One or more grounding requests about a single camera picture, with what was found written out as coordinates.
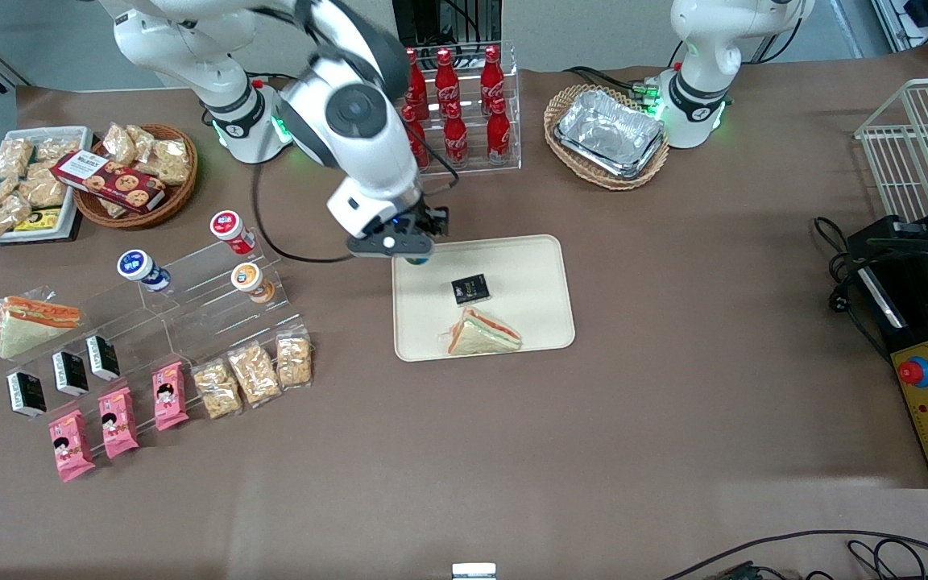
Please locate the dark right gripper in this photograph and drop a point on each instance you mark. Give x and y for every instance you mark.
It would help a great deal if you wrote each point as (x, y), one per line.
(430, 219)

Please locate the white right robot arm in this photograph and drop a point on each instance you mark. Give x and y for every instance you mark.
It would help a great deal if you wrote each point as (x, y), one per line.
(351, 113)

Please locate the orange cap gum bottle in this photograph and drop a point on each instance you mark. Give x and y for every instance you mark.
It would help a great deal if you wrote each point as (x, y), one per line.
(250, 280)

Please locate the beige plastic tray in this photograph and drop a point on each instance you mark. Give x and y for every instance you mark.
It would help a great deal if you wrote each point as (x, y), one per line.
(528, 274)

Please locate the red cap gum bottle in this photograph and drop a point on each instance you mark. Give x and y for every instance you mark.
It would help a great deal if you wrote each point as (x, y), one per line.
(230, 229)

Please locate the blue cap gum bottle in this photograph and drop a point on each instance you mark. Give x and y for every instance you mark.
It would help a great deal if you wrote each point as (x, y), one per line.
(140, 267)

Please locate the small black snack packet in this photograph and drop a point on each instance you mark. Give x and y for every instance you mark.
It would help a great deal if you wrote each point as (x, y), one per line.
(470, 289)

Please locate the red cola bottle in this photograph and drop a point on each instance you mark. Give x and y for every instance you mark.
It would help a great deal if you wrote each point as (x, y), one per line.
(416, 84)
(447, 76)
(455, 141)
(492, 72)
(499, 135)
(419, 149)

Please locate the clear acrylic bottle rack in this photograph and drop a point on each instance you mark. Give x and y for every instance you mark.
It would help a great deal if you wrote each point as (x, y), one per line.
(480, 171)

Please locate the small wrapped triangle sandwich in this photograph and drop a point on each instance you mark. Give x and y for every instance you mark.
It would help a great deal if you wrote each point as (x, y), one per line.
(482, 334)

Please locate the clear bag of rice crisps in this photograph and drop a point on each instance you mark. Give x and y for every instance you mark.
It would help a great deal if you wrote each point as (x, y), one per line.
(218, 391)
(254, 374)
(293, 362)

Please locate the red emergency stop button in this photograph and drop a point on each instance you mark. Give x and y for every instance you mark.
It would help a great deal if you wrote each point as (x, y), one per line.
(914, 371)

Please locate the clear acrylic tiered stand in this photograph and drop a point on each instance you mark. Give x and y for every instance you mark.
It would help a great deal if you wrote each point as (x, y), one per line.
(214, 322)

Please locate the light wicker basket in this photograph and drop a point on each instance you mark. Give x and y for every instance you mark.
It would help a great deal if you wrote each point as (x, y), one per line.
(569, 165)

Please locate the brown wicker basket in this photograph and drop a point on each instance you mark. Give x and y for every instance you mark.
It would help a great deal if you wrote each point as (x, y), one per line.
(178, 197)

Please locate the black equipment rack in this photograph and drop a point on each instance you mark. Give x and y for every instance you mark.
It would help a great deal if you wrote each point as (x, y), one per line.
(448, 20)

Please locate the stack of foil trays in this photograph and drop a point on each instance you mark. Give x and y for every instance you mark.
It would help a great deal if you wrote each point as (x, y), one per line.
(609, 133)

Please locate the pink cartoon snack packet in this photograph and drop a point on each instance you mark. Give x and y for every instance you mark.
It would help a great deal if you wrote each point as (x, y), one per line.
(118, 423)
(170, 396)
(71, 445)

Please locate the red cookie box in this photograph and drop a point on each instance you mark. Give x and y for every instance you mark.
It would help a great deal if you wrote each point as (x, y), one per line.
(109, 181)

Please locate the black and white small box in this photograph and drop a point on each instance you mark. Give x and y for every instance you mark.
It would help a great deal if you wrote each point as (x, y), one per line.
(26, 394)
(71, 373)
(102, 358)

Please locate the white rectangular dish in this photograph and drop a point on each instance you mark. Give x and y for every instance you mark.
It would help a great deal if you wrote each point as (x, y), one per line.
(69, 137)

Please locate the yellow and black packet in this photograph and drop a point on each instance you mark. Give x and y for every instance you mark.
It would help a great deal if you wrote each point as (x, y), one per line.
(39, 220)

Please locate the large wrapped triangle sandwich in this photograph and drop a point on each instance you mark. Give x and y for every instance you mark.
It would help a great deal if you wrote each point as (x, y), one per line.
(29, 326)

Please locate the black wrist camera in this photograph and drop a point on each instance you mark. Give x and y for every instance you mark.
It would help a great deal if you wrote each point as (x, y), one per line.
(432, 221)

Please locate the metal frame shelf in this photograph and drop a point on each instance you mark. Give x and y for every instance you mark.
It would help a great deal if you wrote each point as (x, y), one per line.
(923, 20)

